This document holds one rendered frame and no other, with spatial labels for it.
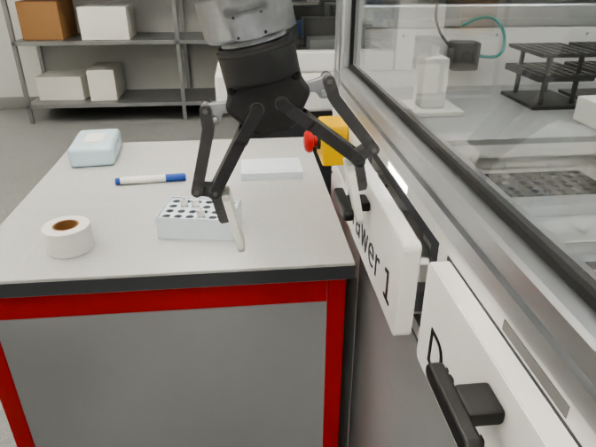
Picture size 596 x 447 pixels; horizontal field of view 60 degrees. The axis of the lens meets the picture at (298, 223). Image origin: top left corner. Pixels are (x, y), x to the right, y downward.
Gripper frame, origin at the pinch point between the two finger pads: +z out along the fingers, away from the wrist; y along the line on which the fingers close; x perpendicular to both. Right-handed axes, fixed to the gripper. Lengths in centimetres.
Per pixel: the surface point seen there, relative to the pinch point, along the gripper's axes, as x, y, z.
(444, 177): -10.4, 13.7, -6.5
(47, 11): 376, -147, -23
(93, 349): 14.4, -36.0, 20.9
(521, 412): -30.9, 10.5, -0.4
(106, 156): 58, -37, 4
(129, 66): 420, -114, 32
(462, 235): -16.3, 12.9, -4.0
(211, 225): 22.1, -13.6, 8.4
